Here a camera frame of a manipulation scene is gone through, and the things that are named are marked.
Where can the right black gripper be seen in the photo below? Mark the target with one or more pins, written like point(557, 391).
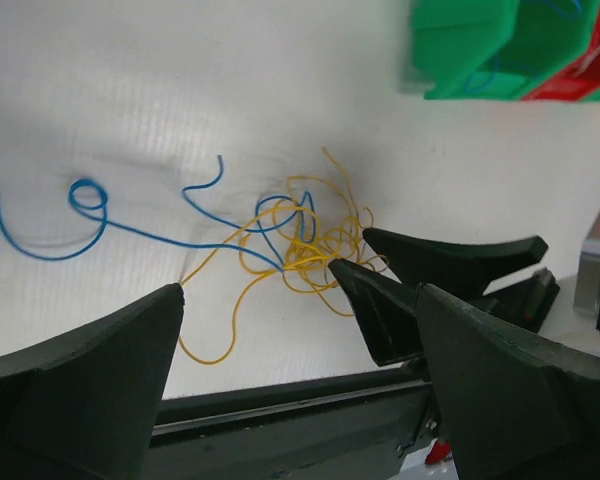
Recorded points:
point(385, 309)

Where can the near green bin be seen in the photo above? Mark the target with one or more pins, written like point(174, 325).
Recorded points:
point(477, 49)

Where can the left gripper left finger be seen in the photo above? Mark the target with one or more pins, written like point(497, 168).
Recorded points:
point(83, 404)

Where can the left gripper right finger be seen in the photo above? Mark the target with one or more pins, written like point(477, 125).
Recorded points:
point(515, 405)

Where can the red bin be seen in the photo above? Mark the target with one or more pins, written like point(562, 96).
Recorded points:
point(570, 57)

